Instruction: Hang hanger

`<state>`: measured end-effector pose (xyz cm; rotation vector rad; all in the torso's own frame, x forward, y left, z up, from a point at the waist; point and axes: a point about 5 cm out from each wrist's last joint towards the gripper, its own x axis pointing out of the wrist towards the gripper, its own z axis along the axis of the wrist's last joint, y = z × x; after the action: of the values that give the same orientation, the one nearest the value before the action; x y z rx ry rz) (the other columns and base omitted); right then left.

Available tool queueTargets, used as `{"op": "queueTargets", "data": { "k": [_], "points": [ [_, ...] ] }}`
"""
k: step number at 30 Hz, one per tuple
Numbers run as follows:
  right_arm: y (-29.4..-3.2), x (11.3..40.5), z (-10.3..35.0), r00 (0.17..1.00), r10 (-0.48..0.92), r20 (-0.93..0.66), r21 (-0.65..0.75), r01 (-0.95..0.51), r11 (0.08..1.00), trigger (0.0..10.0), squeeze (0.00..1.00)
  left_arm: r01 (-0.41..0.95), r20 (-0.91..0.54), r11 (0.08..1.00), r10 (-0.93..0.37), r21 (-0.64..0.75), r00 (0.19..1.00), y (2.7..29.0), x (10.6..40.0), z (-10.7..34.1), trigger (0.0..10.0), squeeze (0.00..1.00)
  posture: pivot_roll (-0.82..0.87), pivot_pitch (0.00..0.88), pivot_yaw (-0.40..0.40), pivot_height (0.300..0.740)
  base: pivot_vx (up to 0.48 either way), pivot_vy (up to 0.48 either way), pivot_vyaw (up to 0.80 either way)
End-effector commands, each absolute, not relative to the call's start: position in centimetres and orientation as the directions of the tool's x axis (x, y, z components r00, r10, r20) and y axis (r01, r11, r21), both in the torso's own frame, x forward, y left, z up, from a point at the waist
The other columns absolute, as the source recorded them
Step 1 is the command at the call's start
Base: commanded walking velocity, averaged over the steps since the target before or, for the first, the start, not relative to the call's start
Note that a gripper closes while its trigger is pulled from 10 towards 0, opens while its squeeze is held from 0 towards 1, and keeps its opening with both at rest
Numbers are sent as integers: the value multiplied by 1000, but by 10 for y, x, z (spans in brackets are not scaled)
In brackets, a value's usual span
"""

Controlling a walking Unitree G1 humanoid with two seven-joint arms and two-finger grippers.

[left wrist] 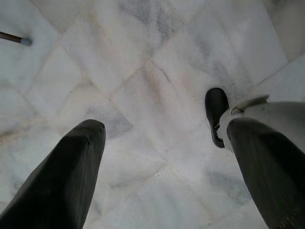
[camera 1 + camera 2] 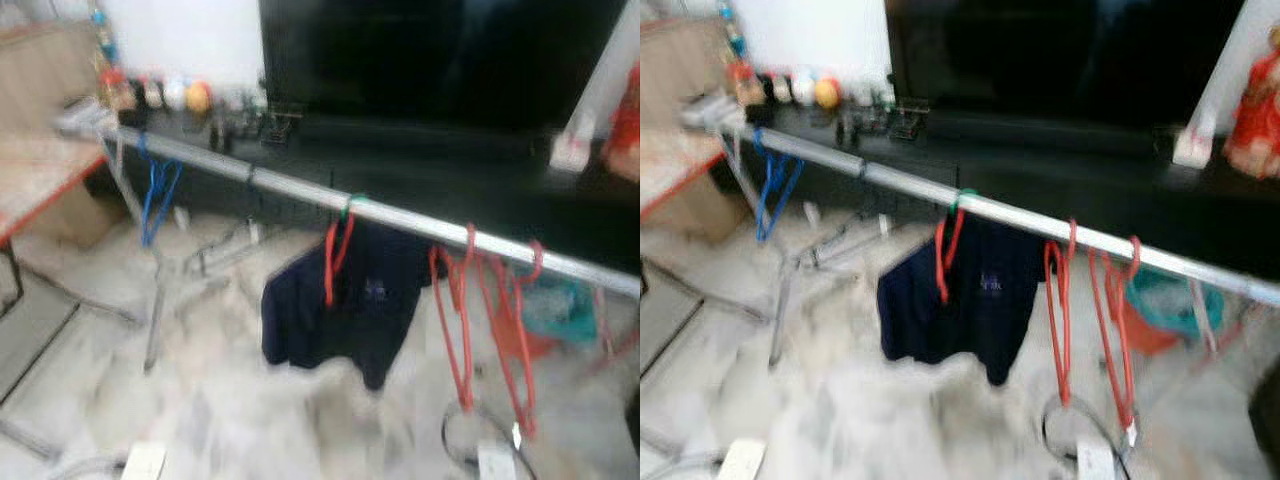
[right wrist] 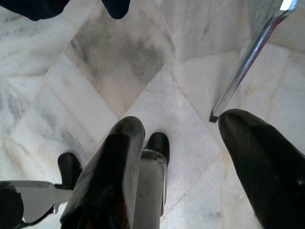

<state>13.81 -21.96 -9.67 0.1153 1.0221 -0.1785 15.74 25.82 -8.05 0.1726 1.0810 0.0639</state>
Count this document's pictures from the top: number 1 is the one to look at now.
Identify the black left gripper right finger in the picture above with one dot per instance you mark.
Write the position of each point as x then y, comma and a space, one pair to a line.
269, 171

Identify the grey left robot leg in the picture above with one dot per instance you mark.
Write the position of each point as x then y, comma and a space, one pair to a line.
215, 105

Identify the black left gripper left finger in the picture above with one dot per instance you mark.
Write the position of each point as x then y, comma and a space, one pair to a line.
59, 179

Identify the brown rod grey cap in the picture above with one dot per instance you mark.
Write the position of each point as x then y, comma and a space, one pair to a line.
14, 38

